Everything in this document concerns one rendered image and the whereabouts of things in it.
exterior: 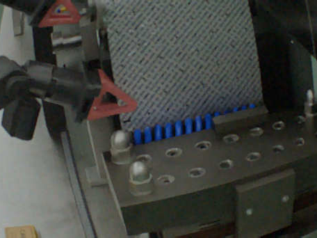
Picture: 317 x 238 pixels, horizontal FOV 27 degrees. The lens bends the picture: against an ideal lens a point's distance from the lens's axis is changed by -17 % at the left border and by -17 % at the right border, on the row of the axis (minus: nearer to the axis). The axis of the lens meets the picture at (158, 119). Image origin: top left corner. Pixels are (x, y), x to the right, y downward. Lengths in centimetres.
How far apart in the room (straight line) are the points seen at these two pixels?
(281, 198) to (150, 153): 23
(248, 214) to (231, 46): 28
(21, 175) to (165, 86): 38
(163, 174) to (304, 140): 23
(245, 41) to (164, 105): 17
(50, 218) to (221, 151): 33
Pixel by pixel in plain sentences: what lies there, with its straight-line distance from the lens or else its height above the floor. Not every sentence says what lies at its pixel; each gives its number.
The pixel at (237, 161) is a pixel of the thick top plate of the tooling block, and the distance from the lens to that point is 109.
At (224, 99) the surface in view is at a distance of 122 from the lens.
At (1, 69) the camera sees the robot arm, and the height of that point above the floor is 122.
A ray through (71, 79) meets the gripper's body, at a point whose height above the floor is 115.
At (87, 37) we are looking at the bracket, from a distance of 120.
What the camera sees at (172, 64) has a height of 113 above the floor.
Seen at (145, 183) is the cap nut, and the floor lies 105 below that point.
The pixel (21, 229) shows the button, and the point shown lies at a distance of 120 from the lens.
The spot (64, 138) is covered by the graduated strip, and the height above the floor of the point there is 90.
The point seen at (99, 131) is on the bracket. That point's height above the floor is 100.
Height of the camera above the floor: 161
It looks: 28 degrees down
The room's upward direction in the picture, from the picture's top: 9 degrees counter-clockwise
